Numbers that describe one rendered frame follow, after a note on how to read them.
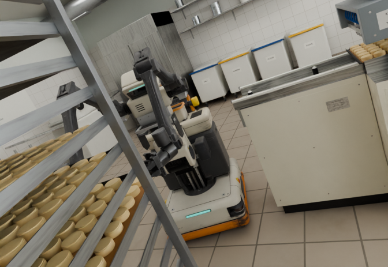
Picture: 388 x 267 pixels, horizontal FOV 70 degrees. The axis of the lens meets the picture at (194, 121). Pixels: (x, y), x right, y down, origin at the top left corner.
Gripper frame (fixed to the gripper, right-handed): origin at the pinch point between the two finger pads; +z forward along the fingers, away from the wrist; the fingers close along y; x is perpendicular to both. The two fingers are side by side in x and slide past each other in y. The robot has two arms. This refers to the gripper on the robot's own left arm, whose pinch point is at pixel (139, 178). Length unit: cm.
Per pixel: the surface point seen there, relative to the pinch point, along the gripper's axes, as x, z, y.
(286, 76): 10, -127, -12
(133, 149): 13.4, 5.4, 14.5
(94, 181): 20.1, 22.9, 16.3
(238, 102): -9, -91, -10
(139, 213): 15.2, 14.6, -1.2
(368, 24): 64, -93, 12
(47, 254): 16.1, 37.8, 8.6
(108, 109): 12.8, 6.0, 28.1
